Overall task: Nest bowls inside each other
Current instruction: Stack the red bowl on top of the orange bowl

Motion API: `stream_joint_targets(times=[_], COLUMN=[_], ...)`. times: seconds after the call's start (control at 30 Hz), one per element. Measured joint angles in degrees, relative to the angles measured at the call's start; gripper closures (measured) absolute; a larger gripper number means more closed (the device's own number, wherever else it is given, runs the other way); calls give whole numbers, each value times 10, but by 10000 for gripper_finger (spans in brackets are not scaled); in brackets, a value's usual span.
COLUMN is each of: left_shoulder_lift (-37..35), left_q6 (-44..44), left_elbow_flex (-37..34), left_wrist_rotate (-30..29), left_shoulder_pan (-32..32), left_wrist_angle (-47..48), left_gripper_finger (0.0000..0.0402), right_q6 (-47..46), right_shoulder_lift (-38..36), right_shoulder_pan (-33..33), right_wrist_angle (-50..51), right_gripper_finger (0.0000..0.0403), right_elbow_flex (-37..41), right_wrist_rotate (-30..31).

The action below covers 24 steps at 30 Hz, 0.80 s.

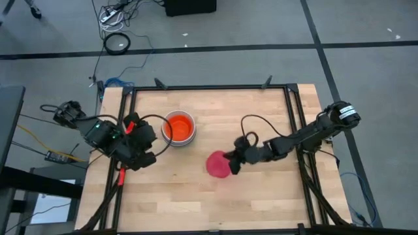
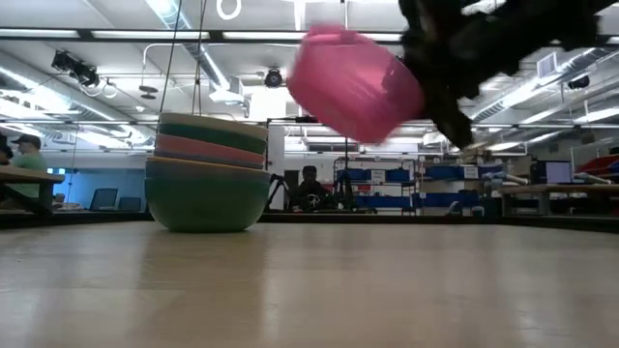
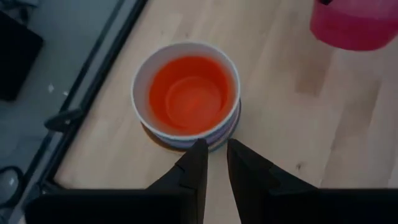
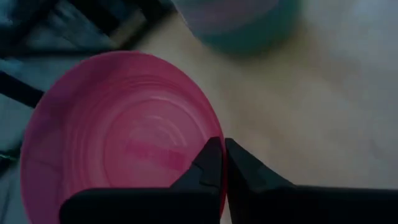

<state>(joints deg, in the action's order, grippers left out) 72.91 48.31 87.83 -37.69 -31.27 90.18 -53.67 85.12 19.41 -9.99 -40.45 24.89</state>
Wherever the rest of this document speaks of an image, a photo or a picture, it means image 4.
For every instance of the small red bowl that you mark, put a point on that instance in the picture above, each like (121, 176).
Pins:
(118, 130)

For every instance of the teal green bowl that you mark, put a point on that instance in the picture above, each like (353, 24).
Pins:
(248, 43)

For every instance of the black aluminium table frame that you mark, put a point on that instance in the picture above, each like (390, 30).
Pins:
(18, 90)

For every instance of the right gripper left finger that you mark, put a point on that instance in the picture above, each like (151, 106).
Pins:
(205, 168)

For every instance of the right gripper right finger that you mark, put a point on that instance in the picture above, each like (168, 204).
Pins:
(248, 171)

